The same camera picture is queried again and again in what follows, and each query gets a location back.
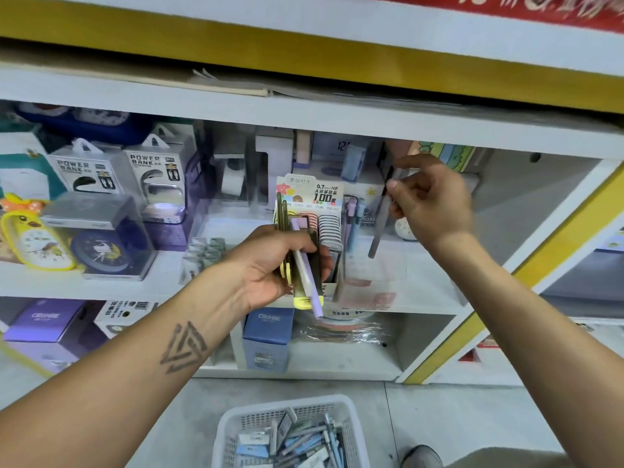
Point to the blue alarm clock clear box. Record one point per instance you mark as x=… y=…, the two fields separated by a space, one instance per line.
x=102 y=238

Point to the person's right forearm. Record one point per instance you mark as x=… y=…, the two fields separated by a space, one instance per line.
x=526 y=336

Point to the person's left thumb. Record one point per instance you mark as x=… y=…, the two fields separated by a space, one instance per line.
x=321 y=268

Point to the red banner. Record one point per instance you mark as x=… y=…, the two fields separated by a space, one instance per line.
x=512 y=7

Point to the pile of pens and erasers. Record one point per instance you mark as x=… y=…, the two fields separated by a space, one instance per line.
x=292 y=443

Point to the dark blue case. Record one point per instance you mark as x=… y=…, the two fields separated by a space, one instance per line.
x=83 y=124

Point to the cardboard sheet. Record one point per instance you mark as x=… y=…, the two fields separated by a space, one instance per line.
x=136 y=73

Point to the purple pen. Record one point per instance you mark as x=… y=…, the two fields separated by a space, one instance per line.
x=308 y=277

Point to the white plastic basket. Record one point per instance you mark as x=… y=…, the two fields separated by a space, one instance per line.
x=229 y=433

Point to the person's trouser leg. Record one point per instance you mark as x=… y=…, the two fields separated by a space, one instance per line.
x=507 y=459

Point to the white window box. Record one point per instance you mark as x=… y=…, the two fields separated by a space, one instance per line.
x=265 y=160

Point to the white barcode box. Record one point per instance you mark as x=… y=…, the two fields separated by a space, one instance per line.
x=122 y=314

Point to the teal box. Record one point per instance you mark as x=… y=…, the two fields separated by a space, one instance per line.
x=22 y=170

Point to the yellow pen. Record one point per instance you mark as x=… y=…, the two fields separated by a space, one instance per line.
x=297 y=297

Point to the olive green pen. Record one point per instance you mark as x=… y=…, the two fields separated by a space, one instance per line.
x=285 y=214
x=279 y=209

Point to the person's right hand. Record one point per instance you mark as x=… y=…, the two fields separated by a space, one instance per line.
x=438 y=204

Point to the person's right thumb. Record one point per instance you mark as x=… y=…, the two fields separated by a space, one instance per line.
x=399 y=192

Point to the purple carton box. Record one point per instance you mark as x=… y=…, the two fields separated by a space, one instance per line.
x=44 y=331

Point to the grey shoe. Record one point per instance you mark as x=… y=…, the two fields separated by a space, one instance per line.
x=420 y=457

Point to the person's right middle finger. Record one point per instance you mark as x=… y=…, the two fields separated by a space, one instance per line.
x=418 y=179

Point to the white shelf unit yellow trim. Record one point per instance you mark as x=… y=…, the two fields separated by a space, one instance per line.
x=341 y=126

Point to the blue carton box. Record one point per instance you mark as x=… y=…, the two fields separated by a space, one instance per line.
x=267 y=341

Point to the digital clock box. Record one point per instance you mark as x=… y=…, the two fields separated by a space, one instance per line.
x=341 y=155

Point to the small white clock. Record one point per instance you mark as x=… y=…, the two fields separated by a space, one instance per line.
x=404 y=231

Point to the person's left hand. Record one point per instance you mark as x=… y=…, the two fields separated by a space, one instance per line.
x=265 y=268

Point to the pencil lead display box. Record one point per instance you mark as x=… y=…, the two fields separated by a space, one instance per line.
x=326 y=204

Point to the clear plastic bag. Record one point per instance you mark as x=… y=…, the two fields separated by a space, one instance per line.
x=346 y=328

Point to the pastel pens in holder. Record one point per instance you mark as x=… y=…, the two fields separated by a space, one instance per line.
x=353 y=224

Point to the colourful cartoon box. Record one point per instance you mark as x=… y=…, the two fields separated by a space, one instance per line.
x=451 y=153

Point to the grey pen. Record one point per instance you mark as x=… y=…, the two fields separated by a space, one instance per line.
x=382 y=224

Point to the grey power bank box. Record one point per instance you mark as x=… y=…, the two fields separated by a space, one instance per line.
x=158 y=177
x=85 y=170

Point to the row of small tape rolls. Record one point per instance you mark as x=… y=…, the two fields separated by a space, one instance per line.
x=202 y=258

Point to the person's left forearm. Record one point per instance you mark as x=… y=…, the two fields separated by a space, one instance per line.
x=122 y=370

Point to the yellow duck alarm clock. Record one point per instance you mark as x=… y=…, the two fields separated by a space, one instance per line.
x=31 y=238

